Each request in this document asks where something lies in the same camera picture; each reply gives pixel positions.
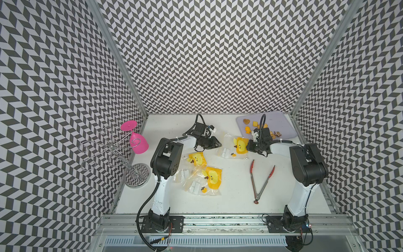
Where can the duck print resealable bag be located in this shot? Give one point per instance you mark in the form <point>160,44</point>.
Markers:
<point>232,146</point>

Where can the lavender plastic tray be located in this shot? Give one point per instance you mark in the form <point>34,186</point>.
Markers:
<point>275,121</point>

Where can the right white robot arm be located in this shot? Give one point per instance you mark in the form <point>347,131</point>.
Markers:
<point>308,168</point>

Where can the chrome wire glass rack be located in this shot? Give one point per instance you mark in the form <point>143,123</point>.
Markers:
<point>114,147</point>

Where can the duck print bag lower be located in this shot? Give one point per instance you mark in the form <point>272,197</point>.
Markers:
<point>200,180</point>

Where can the duck print bag upper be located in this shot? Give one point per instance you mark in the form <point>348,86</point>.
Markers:
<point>194,160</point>

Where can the red metal tongs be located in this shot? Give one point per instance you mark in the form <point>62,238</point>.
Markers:
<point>259,185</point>

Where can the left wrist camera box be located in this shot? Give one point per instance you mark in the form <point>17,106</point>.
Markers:
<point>203,130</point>

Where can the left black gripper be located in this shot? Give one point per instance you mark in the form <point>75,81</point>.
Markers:
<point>213,144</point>

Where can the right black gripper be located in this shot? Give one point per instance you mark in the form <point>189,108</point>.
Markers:
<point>250,146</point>

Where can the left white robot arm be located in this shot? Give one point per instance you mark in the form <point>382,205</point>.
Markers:
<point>164,164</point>

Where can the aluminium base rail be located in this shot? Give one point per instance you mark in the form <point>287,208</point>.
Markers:
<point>211,232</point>

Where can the pink plastic wine glass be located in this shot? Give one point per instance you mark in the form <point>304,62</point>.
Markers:
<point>138,143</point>

